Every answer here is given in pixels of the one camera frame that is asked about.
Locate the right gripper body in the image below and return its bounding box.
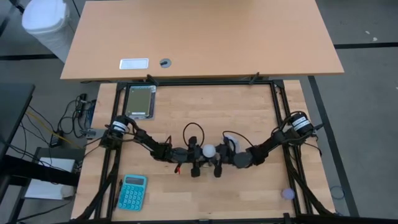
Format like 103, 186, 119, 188
213, 144, 234, 179

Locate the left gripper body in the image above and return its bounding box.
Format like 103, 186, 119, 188
177, 136, 203, 178

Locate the white light bulb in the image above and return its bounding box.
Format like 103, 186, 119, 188
202, 144, 217, 159

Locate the teal calculator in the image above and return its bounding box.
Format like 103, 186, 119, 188
117, 174, 147, 212

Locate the black pen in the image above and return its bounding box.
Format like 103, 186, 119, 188
113, 179, 124, 210

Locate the white rectangular desk plate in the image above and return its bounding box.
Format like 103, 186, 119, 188
119, 58, 149, 70

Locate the wooden desk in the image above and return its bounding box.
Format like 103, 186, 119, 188
60, 0, 345, 82

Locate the black power adapter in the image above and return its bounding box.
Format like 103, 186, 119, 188
49, 132, 62, 149

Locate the white box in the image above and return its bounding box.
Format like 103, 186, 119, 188
24, 157, 77, 200

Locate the black side table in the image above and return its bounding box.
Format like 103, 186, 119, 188
0, 82, 35, 159

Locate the white trash bin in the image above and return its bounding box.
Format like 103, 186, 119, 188
21, 0, 75, 63

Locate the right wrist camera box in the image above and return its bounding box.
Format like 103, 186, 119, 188
217, 146, 233, 162

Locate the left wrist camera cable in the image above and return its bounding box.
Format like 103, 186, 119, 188
182, 122, 205, 147

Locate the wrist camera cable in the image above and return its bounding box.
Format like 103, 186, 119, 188
182, 122, 205, 147
222, 130, 259, 147

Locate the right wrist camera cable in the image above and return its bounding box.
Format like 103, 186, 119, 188
222, 130, 259, 147

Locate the black table frame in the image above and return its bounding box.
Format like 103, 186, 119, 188
71, 79, 336, 224

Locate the black floor cable tangle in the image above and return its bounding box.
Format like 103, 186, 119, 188
57, 93, 97, 141

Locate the yellow floor cable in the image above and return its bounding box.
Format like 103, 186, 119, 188
26, 110, 83, 149

